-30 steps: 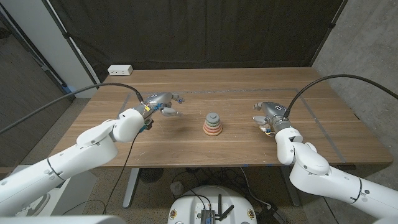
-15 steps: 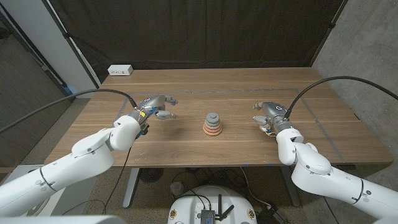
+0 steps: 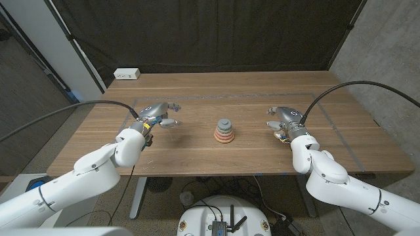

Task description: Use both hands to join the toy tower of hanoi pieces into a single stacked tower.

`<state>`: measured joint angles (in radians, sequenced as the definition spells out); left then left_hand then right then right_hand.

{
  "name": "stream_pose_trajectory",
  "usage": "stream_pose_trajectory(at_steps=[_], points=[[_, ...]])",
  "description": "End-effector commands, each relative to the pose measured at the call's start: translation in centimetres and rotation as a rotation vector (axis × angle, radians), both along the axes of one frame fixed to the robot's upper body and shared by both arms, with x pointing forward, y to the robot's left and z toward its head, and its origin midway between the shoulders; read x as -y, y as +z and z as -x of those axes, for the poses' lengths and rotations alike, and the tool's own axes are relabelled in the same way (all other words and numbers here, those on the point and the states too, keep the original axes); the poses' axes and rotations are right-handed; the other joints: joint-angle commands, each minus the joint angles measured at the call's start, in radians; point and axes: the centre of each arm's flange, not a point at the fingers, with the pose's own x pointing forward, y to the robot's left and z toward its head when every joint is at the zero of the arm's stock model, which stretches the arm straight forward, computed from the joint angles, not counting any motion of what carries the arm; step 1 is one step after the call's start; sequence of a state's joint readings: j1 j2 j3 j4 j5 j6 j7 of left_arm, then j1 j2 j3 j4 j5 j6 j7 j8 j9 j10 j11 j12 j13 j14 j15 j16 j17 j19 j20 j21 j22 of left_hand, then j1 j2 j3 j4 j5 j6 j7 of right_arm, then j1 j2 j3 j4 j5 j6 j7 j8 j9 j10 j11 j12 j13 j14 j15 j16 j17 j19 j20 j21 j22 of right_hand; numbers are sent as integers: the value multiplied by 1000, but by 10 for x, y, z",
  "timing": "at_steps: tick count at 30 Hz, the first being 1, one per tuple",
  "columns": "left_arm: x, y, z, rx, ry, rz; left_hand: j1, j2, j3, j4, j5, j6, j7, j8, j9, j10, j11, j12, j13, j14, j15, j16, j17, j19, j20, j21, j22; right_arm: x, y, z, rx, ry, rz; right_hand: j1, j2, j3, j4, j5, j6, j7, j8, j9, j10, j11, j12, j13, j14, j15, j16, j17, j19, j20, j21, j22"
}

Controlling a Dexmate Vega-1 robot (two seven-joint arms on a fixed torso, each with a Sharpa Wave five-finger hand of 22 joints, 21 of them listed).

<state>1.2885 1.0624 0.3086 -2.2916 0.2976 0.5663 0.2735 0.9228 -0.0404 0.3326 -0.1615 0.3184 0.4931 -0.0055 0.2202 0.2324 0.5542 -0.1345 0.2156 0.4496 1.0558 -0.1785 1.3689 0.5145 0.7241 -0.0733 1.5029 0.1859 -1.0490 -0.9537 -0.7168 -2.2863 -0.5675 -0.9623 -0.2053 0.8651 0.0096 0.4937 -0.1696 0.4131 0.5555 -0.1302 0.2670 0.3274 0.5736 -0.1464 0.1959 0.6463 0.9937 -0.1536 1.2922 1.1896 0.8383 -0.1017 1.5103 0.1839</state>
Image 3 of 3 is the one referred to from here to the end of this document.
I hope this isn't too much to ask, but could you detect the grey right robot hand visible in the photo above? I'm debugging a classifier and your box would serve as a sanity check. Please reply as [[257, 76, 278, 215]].
[[266, 106, 311, 142]]

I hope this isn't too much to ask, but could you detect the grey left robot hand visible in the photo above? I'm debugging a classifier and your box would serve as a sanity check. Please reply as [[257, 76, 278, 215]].
[[129, 102, 182, 138]]

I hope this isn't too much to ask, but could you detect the white power outlet box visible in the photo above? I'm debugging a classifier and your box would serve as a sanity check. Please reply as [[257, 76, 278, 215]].
[[113, 68, 141, 81]]

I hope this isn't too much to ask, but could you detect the black floor fan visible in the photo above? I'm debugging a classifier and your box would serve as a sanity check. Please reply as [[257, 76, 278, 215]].
[[146, 176, 173, 193]]

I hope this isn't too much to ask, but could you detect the light grey table leg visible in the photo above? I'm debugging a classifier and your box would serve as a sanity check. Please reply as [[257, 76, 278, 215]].
[[129, 176, 148, 220]]

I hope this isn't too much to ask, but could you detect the dark table leg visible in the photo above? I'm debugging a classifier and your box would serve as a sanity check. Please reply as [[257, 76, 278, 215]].
[[297, 175, 318, 218]]

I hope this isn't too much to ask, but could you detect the grey floor cylinder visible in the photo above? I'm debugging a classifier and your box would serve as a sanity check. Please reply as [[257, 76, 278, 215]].
[[179, 191, 195, 207]]

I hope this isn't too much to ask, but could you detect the black backdrop curtain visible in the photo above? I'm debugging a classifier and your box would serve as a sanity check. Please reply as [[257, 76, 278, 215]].
[[52, 0, 367, 88]]

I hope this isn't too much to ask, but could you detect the black backdrop stand pole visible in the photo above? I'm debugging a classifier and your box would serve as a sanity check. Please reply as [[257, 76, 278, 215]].
[[44, 0, 107, 92], [327, 0, 368, 70]]

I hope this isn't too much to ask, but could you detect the white robot torso base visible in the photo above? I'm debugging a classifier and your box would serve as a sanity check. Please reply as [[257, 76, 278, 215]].
[[177, 195, 272, 236]]

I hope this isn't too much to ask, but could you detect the black floor power strip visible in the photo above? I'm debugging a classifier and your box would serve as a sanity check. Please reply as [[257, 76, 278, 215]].
[[269, 218, 305, 236]]

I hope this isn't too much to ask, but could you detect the black antenna radio module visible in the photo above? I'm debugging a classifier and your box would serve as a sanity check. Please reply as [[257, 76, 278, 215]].
[[211, 205, 247, 236]]

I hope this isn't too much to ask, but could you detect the blue foot pad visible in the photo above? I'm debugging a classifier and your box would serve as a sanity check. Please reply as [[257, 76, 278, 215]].
[[26, 176, 50, 193]]

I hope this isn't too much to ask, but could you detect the white pedal board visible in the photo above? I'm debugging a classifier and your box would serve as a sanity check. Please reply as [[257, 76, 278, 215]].
[[0, 173, 99, 229]]

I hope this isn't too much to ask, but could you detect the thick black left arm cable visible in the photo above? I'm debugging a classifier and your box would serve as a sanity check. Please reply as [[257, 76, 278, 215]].
[[0, 100, 140, 144]]

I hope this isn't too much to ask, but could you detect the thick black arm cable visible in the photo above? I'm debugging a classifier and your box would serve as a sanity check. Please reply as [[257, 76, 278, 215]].
[[299, 80, 420, 125], [0, 100, 140, 144]]

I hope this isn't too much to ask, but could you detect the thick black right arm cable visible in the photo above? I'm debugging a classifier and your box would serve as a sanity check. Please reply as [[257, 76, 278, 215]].
[[299, 80, 420, 125]]

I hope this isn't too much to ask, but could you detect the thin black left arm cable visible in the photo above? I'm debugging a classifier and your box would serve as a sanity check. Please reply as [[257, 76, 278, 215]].
[[108, 165, 136, 227]]

